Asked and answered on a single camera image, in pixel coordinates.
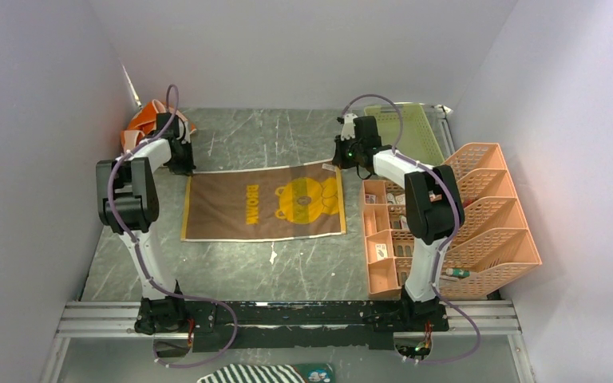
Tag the black white striped cloth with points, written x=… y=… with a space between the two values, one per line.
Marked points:
x=242 y=373

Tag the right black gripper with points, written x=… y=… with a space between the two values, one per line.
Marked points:
x=339 y=159

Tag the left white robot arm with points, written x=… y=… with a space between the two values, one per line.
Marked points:
x=129 y=205

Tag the orange plastic file organizer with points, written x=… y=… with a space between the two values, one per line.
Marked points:
x=494 y=244

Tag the teal cartoon card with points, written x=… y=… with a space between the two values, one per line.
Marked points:
x=315 y=372

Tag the orange white crumpled towel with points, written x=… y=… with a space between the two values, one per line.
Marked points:
x=144 y=123

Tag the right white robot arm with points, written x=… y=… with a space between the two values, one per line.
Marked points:
x=433 y=208

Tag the orange plastic compartment tray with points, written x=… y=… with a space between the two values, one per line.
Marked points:
x=388 y=243

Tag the aluminium frame rail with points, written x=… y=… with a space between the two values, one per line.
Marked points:
x=108 y=320

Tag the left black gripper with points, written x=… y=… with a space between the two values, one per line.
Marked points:
x=187 y=170

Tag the green plastic basket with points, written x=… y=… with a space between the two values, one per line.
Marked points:
x=417 y=139

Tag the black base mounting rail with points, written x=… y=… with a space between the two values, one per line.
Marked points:
x=273 y=325

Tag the brown yellow bear towel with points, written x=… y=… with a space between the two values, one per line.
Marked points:
x=265 y=204

